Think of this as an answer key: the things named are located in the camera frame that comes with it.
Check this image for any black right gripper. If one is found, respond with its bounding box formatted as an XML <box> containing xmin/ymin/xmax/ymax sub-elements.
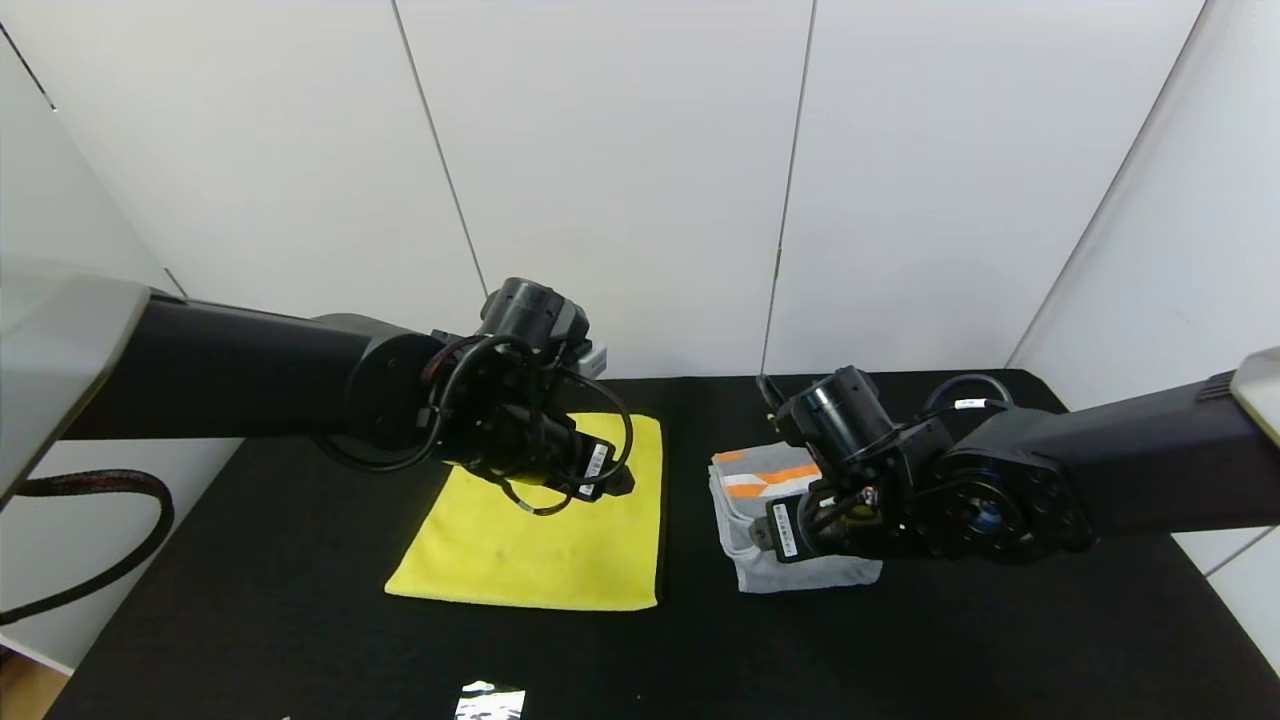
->
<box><xmin>749</xmin><ymin>492</ymin><xmax>846</xmax><ymax>564</ymax></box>

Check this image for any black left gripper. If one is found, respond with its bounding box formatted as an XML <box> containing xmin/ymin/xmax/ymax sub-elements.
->
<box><xmin>515</xmin><ymin>403</ymin><xmax>636</xmax><ymax>503</ymax></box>

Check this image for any grey towel with orange marks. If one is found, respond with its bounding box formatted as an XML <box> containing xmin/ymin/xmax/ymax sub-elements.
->
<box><xmin>708</xmin><ymin>443</ymin><xmax>884</xmax><ymax>595</ymax></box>

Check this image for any yellow microfibre towel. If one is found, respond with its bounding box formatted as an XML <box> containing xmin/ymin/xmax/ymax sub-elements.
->
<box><xmin>384</xmin><ymin>412</ymin><xmax>664</xmax><ymax>612</ymax></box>

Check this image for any shiny silver foil piece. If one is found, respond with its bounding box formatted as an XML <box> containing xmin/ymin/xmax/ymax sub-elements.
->
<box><xmin>455</xmin><ymin>681</ymin><xmax>527</xmax><ymax>720</ymax></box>

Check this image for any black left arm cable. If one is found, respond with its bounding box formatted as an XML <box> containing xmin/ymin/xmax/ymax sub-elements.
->
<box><xmin>428</xmin><ymin>335</ymin><xmax>637</xmax><ymax>517</ymax></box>

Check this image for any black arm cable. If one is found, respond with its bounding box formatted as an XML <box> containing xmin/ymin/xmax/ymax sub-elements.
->
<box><xmin>925</xmin><ymin>373</ymin><xmax>1016</xmax><ymax>421</ymax></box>
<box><xmin>428</xmin><ymin>335</ymin><xmax>637</xmax><ymax>517</ymax></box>

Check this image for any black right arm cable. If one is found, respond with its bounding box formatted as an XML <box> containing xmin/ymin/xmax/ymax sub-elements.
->
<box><xmin>925</xmin><ymin>373</ymin><xmax>1016</xmax><ymax>421</ymax></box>

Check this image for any black red braided hose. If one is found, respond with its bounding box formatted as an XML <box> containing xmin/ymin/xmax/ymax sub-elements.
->
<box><xmin>0</xmin><ymin>470</ymin><xmax>176</xmax><ymax>626</ymax></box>

